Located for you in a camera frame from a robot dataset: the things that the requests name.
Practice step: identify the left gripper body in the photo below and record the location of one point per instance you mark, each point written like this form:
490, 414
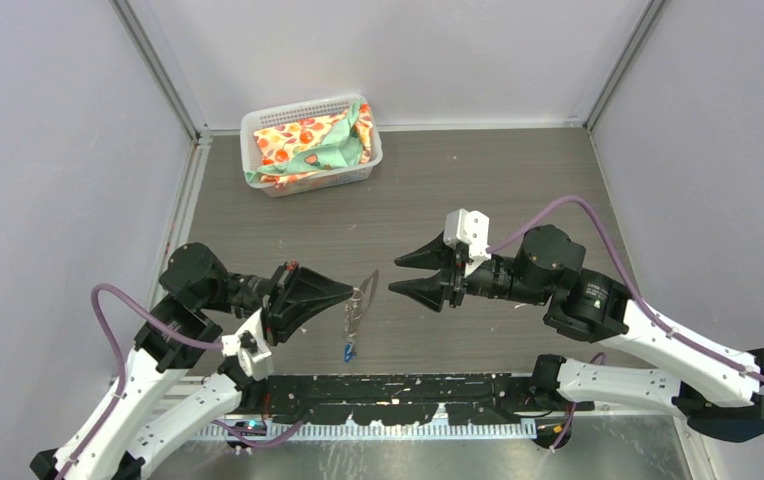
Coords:
272, 303

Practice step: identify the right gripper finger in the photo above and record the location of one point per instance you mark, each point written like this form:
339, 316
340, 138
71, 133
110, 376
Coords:
435, 255
431, 292

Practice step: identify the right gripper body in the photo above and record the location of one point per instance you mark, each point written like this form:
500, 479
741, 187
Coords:
459, 277

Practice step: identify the metal key organizer plate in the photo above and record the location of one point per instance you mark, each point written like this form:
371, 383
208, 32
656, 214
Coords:
358, 305

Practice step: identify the blue tagged key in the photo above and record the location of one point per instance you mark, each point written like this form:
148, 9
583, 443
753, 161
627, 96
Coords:
349, 352

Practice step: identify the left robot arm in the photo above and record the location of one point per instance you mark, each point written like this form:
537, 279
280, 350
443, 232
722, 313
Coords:
200, 350

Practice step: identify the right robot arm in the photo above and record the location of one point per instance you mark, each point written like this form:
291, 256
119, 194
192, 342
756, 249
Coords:
713, 388

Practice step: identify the floral cloth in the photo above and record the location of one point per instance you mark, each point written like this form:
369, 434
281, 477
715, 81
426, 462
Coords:
292, 151

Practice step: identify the white plastic basket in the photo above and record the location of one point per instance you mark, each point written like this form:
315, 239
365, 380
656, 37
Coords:
289, 113

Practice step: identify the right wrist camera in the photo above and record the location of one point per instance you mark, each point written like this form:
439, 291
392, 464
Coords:
469, 228

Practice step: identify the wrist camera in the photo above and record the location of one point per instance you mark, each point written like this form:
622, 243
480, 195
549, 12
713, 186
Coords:
469, 228
249, 346

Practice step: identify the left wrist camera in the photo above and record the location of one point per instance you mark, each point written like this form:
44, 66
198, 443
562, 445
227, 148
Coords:
249, 346

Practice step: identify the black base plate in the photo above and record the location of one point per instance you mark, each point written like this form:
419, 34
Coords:
396, 399

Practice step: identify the white cable duct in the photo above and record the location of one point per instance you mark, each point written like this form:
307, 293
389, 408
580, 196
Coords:
439, 429

